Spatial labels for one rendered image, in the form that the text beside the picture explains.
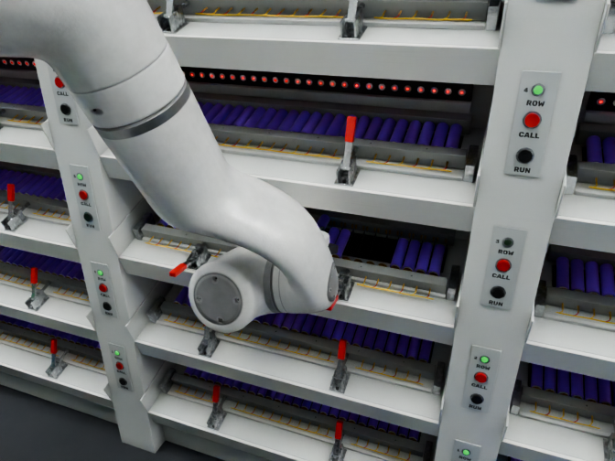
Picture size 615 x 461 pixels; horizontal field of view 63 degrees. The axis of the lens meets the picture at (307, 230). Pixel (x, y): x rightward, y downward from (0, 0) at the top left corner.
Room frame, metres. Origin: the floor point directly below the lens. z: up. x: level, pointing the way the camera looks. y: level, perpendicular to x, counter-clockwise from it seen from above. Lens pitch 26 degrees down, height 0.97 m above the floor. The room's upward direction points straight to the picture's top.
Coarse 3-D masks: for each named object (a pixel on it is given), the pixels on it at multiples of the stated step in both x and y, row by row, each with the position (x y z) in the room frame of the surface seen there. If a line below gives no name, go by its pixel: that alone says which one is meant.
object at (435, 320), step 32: (128, 224) 0.85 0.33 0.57; (128, 256) 0.81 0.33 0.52; (160, 256) 0.80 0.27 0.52; (448, 256) 0.74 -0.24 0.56; (384, 288) 0.68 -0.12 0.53; (448, 288) 0.64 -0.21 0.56; (352, 320) 0.66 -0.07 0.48; (384, 320) 0.64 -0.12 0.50; (416, 320) 0.62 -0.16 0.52; (448, 320) 0.61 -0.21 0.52
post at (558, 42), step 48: (528, 0) 0.59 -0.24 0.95; (528, 48) 0.59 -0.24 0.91; (576, 48) 0.57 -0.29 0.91; (576, 96) 0.57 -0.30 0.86; (480, 192) 0.60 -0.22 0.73; (528, 192) 0.58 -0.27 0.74; (480, 240) 0.59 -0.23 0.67; (528, 240) 0.57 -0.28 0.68; (480, 288) 0.59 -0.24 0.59; (528, 288) 0.57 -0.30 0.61; (480, 336) 0.59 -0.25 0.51; (480, 432) 0.58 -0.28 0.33
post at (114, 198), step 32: (64, 128) 0.83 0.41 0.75; (64, 160) 0.84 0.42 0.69; (96, 160) 0.81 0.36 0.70; (96, 192) 0.82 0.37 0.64; (128, 192) 0.86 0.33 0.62; (96, 256) 0.83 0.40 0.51; (128, 288) 0.82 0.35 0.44; (96, 320) 0.84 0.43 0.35; (128, 320) 0.81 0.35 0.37; (128, 352) 0.82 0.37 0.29; (128, 416) 0.83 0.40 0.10
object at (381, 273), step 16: (160, 240) 0.83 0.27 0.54; (176, 240) 0.82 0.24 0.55; (192, 240) 0.81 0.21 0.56; (208, 240) 0.80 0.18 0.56; (352, 272) 0.70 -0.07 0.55; (368, 272) 0.69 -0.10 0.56; (384, 272) 0.69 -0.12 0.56; (400, 272) 0.69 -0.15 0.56; (416, 288) 0.66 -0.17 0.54; (432, 288) 0.66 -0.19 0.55
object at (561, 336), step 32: (576, 256) 0.69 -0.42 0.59; (608, 256) 0.68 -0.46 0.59; (544, 288) 0.62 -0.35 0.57; (576, 288) 0.63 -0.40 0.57; (608, 288) 0.62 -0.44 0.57; (544, 320) 0.60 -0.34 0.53; (576, 320) 0.59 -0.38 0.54; (608, 320) 0.58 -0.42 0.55; (544, 352) 0.56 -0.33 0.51; (576, 352) 0.54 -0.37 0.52; (608, 352) 0.54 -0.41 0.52
